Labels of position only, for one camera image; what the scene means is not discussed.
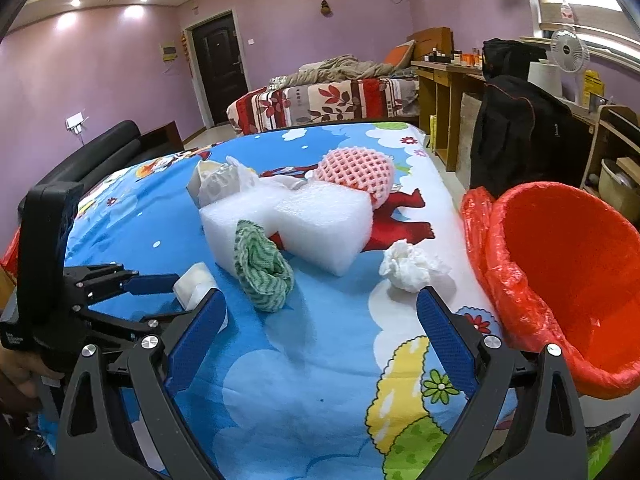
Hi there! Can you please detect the pink foam fruit net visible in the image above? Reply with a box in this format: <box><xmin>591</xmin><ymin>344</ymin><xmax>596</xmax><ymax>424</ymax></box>
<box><xmin>306</xmin><ymin>149</ymin><xmax>396</xmax><ymax>206</ymax></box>

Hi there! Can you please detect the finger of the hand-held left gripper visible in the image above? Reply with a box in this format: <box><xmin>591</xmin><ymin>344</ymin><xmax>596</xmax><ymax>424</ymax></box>
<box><xmin>75</xmin><ymin>304</ymin><xmax>195</xmax><ymax>348</ymax></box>
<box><xmin>62</xmin><ymin>261</ymin><xmax>182</xmax><ymax>307</ymax></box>

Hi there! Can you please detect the dark wooden side table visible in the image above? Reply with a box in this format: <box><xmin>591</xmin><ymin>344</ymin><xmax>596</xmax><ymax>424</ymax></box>
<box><xmin>140</xmin><ymin>121</ymin><xmax>185</xmax><ymax>158</ymax></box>

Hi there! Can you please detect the orange pillow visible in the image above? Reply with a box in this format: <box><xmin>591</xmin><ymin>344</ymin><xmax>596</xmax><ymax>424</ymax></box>
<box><xmin>384</xmin><ymin>40</ymin><xmax>417</xmax><ymax>68</ymax></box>

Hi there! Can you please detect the white paper roll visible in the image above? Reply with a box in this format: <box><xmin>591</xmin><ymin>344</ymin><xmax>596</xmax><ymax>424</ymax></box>
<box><xmin>527</xmin><ymin>60</ymin><xmax>563</xmax><ymax>96</ymax></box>

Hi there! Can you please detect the black bag with red trim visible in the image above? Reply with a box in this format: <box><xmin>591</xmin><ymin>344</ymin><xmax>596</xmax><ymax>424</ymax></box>
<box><xmin>469</xmin><ymin>74</ymin><xmax>608</xmax><ymax>201</ymax></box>

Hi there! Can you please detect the row of small bottles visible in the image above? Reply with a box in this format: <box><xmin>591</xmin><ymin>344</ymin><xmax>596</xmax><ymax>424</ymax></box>
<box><xmin>425</xmin><ymin>47</ymin><xmax>485</xmax><ymax>67</ymax></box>

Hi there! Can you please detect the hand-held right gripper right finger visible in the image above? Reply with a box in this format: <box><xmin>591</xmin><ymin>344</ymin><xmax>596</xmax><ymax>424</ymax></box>
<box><xmin>416</xmin><ymin>285</ymin><xmax>590</xmax><ymax>480</ymax></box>

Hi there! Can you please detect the green white striped cloth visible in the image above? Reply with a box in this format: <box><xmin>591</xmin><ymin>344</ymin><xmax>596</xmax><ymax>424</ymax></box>
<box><xmin>234</xmin><ymin>219</ymin><xmax>296</xmax><ymax>313</ymax></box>

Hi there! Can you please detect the dark brown door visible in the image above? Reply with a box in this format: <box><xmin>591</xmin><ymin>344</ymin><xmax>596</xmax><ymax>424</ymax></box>
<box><xmin>192</xmin><ymin>12</ymin><xmax>249</xmax><ymax>127</ymax></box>

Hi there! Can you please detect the beige quilt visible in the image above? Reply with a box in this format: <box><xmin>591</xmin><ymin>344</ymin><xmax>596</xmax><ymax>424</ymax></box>
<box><xmin>270</xmin><ymin>54</ymin><xmax>416</xmax><ymax>86</ymax></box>

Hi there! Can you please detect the wooden desk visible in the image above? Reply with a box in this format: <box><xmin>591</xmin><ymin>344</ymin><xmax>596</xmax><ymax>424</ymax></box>
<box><xmin>410</xmin><ymin>57</ymin><xmax>501</xmax><ymax>171</ymax></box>

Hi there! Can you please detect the red hanging door decoration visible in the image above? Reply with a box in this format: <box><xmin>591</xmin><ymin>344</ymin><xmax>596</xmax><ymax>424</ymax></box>
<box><xmin>179</xmin><ymin>30</ymin><xmax>193</xmax><ymax>78</ymax></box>

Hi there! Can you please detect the crumpled white plastic wrap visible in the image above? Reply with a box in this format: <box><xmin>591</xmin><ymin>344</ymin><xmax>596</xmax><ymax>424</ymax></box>
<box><xmin>260</xmin><ymin>169</ymin><xmax>321</xmax><ymax>193</ymax></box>

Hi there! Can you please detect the wooden headboard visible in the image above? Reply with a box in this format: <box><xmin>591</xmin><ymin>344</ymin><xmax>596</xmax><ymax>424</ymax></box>
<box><xmin>407</xmin><ymin>26</ymin><xmax>456</xmax><ymax>61</ymax></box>

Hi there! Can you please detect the black sofa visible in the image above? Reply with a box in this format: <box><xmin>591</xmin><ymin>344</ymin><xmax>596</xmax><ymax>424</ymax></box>
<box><xmin>17</xmin><ymin>120</ymin><xmax>142</xmax><ymax>201</ymax></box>

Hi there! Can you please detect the wooden shelf cabinet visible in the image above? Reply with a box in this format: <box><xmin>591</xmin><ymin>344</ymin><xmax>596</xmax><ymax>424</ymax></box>
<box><xmin>580</xmin><ymin>104</ymin><xmax>640</xmax><ymax>221</ymax></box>

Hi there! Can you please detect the blue cartoon printed bedsheet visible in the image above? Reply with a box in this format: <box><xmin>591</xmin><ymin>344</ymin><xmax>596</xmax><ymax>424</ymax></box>
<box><xmin>30</xmin><ymin>119</ymin><xmax>632</xmax><ymax>480</ymax></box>

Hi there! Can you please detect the bed with red floral blanket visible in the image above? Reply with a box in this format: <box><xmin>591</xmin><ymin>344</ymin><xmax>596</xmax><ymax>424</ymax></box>
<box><xmin>227</xmin><ymin>76</ymin><xmax>421</xmax><ymax>136</ymax></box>

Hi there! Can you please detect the yellow box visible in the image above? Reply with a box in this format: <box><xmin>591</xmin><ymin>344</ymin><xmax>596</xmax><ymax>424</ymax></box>
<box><xmin>580</xmin><ymin>70</ymin><xmax>606</xmax><ymax>107</ymax></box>

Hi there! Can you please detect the white desk fan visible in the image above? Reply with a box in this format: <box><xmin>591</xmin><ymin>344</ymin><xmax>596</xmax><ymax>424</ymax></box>
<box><xmin>550</xmin><ymin>25</ymin><xmax>590</xmax><ymax>101</ymax></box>

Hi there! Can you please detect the white tissue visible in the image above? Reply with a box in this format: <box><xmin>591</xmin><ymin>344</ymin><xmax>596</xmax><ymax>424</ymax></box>
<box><xmin>378</xmin><ymin>240</ymin><xmax>451</xmax><ymax>293</ymax></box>

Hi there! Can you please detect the black backpack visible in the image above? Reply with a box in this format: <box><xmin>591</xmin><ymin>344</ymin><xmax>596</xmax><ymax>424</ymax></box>
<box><xmin>481</xmin><ymin>37</ymin><xmax>548</xmax><ymax>81</ymax></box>

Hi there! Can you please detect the beige plastic basin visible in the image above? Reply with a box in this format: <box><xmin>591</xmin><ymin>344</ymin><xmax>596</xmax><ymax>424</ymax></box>
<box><xmin>600</xmin><ymin>158</ymin><xmax>640</xmax><ymax>216</ymax></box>

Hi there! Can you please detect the red lined trash bin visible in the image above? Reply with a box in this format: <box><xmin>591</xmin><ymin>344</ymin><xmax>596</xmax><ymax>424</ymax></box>
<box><xmin>460</xmin><ymin>182</ymin><xmax>640</xmax><ymax>401</ymax></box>

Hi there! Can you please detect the person's left hand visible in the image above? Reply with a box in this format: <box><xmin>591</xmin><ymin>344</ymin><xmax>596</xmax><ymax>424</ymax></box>
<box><xmin>0</xmin><ymin>347</ymin><xmax>66</xmax><ymax>411</ymax></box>

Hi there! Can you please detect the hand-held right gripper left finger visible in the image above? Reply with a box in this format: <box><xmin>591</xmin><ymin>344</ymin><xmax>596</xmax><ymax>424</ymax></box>
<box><xmin>54</xmin><ymin>287</ymin><xmax>228</xmax><ymax>480</ymax></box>

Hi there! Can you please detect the large white foam block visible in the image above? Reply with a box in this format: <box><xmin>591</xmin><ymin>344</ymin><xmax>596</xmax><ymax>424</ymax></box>
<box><xmin>199</xmin><ymin>180</ymin><xmax>375</xmax><ymax>277</ymax></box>

